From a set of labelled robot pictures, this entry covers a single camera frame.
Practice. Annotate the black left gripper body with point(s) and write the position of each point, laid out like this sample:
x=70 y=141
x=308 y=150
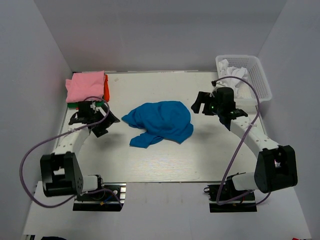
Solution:
x=101 y=122

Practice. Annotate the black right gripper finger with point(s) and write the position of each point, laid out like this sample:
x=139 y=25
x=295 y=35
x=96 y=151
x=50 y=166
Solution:
x=202 y=98
x=196 y=107

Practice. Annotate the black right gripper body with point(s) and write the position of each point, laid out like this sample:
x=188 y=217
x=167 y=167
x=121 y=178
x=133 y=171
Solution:
x=205 y=103

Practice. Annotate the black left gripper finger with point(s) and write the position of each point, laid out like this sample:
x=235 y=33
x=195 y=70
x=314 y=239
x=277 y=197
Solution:
x=99 y=130
x=112 y=119

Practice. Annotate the blue t-shirt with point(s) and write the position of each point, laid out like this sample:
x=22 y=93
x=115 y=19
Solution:
x=170 y=120

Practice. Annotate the white t-shirt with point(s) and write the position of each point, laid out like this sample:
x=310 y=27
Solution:
x=226 y=70

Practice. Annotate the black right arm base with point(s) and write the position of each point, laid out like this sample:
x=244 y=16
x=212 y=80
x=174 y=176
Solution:
x=242 y=204

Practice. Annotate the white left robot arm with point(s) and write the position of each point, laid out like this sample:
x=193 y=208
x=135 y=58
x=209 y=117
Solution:
x=60 y=171

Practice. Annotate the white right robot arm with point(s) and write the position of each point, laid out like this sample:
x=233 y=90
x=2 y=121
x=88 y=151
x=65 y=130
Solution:
x=276 y=166

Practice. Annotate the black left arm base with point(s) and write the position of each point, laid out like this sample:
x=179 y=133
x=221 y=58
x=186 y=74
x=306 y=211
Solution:
x=110 y=198

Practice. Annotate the green folded t-shirt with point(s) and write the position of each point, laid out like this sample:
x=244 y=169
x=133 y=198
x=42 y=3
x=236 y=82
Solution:
x=75 y=105

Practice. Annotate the orange folded t-shirt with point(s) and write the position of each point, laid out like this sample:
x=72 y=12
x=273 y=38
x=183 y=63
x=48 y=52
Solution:
x=106 y=94

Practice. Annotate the pink folded t-shirt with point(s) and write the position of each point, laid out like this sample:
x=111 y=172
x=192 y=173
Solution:
x=84 y=85

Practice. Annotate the white plastic laundry basket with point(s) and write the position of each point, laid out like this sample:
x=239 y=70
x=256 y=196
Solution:
x=256 y=84

